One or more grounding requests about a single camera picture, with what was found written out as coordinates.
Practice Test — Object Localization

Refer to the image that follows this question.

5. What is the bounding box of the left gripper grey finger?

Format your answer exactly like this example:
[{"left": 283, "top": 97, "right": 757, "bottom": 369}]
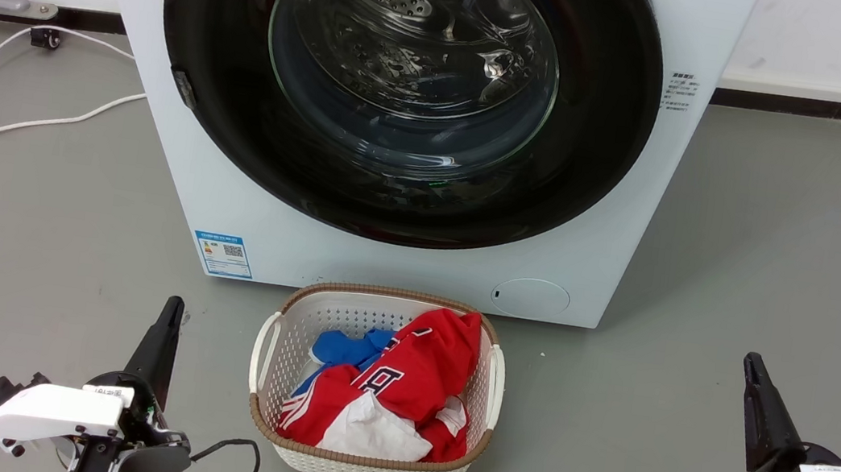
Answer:
[{"left": 120, "top": 290, "right": 187, "bottom": 411}]

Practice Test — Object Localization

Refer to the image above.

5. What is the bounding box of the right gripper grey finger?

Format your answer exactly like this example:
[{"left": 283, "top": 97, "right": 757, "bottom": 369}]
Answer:
[{"left": 729, "top": 351, "right": 820, "bottom": 472}]

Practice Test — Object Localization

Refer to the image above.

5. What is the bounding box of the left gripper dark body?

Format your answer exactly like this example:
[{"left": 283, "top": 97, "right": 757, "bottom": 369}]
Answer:
[{"left": 68, "top": 366, "right": 203, "bottom": 472}]

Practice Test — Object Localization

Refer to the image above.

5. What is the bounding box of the round black glass washer door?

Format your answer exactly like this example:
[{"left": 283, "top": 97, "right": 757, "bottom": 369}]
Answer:
[{"left": 136, "top": 0, "right": 674, "bottom": 277}]

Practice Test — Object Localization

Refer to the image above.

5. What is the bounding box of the white front-load washing machine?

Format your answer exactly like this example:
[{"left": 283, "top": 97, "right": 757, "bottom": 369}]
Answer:
[{"left": 44, "top": 0, "right": 761, "bottom": 346}]

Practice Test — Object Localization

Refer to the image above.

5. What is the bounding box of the blue energy label sticker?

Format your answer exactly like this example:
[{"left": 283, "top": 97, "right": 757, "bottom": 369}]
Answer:
[{"left": 189, "top": 230, "right": 259, "bottom": 281}]

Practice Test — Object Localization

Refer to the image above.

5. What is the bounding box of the blue garment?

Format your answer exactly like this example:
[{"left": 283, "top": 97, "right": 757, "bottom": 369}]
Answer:
[{"left": 291, "top": 319, "right": 396, "bottom": 411}]

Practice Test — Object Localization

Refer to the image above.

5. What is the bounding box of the white plastic laundry basket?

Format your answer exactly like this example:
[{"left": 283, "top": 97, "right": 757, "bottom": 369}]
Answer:
[{"left": 236, "top": 271, "right": 516, "bottom": 472}]

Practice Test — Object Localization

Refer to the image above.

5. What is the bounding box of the white garment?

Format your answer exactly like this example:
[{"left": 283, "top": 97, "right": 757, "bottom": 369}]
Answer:
[{"left": 316, "top": 378, "right": 471, "bottom": 470}]

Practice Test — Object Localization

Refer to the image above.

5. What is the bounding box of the round white filter cover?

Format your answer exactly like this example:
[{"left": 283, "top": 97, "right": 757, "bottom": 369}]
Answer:
[{"left": 489, "top": 274, "right": 574, "bottom": 324}]

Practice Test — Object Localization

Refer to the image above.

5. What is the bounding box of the red sports jersey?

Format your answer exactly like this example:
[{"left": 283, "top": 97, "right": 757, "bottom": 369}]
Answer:
[{"left": 275, "top": 289, "right": 487, "bottom": 469}]

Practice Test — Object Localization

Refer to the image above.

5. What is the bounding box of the small printed text sticker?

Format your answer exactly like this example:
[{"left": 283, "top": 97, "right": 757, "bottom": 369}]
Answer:
[{"left": 658, "top": 69, "right": 704, "bottom": 116}]

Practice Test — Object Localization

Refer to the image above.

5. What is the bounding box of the steel perforated washer drum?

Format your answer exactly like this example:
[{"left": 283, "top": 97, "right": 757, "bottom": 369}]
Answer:
[{"left": 259, "top": 0, "right": 570, "bottom": 140}]

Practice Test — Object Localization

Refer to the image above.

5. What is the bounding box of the small black cable clip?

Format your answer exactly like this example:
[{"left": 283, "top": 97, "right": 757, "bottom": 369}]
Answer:
[{"left": 29, "top": 27, "right": 63, "bottom": 52}]

